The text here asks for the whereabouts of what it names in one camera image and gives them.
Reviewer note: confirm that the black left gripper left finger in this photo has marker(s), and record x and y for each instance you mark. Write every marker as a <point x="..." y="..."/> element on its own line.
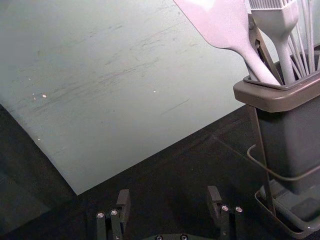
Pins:
<point x="123" y="202"/>

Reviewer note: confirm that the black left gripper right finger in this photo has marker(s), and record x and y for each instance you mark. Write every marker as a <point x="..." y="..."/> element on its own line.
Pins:
<point x="214" y="202"/>

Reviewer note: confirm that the black table cloth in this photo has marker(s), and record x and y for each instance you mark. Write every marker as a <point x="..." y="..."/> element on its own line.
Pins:
<point x="162" y="175"/>

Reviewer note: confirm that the grey plastic utensil holder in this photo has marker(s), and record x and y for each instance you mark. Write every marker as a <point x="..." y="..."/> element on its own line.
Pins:
<point x="287" y="140"/>

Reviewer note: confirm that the steel kitchen tongs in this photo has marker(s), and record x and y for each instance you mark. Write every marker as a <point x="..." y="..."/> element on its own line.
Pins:
<point x="258" y="37"/>

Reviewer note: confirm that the pale grey silicone spatula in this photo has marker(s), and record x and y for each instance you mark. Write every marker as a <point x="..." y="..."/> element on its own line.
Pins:
<point x="220" y="25"/>

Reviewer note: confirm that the pale grey silicone basting brush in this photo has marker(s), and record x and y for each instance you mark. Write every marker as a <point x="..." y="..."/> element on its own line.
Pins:
<point x="275" y="22"/>

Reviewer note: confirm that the plain pale wall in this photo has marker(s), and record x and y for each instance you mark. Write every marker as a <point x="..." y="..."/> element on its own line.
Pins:
<point x="100" y="75"/>

